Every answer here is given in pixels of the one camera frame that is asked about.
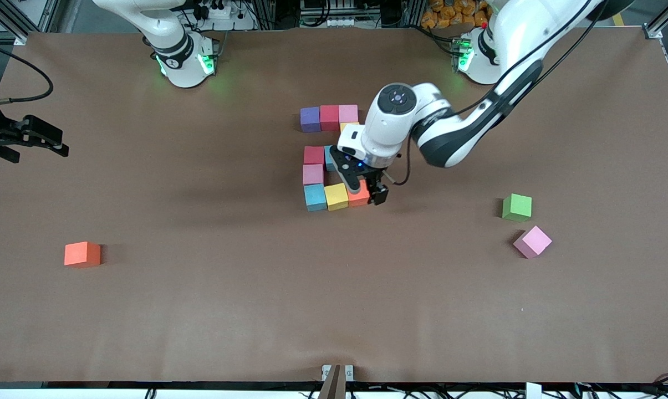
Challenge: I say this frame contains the orange foam cube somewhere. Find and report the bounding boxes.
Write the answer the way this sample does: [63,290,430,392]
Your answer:
[64,241,101,269]
[347,179,371,208]

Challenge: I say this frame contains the dark indigo foam cube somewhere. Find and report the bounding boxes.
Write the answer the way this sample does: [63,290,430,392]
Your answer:
[300,107,322,134]

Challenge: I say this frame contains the brown table mat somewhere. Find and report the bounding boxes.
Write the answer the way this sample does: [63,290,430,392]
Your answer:
[0,28,668,383]

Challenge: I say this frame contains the long white socket strip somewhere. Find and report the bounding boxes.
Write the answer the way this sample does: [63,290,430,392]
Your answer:
[299,16,368,28]

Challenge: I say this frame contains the green foam cube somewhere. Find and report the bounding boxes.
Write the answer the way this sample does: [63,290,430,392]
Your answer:
[502,193,533,223]

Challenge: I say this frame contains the orange bag heap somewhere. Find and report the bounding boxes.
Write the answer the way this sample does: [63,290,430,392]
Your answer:
[421,0,495,29]

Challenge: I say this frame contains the white power strip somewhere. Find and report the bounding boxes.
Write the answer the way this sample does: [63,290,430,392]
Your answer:
[192,0,257,31]

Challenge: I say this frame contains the brown post with metal brackets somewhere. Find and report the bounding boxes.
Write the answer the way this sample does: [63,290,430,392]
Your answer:
[321,364,355,399]

